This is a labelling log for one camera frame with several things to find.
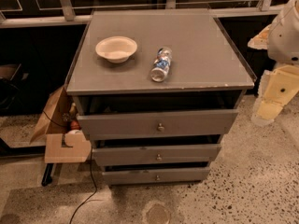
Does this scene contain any grey bottom drawer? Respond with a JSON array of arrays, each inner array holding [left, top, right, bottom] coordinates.
[[102, 167, 210, 185]]

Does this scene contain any brown cardboard box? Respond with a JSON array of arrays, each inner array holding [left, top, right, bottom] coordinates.
[[30, 86, 91, 163]]

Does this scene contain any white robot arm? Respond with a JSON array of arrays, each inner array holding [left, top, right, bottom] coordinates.
[[248, 0, 299, 126]]

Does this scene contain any grey drawer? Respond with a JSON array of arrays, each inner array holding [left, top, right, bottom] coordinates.
[[78, 109, 237, 140], [102, 167, 210, 185], [93, 144, 221, 166]]

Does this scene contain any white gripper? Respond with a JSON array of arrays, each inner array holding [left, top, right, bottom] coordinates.
[[248, 25, 299, 127]]

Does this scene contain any metal window railing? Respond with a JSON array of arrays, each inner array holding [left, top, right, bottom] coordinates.
[[0, 0, 289, 28]]

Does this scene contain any grey top drawer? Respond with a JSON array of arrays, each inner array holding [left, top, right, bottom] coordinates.
[[78, 109, 237, 140]]

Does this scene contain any black floor cable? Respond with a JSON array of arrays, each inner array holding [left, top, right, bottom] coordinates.
[[68, 161, 99, 224]]

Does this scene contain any grey drawer cabinet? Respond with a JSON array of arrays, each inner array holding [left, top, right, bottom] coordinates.
[[66, 9, 255, 173]]

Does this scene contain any white paper bowl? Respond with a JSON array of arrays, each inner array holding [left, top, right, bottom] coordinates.
[[95, 36, 137, 63]]

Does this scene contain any clear plastic water bottle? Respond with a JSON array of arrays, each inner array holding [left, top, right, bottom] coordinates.
[[150, 47, 172, 82]]

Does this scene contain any grey middle drawer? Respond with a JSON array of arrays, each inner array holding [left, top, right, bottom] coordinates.
[[93, 144, 221, 166]]

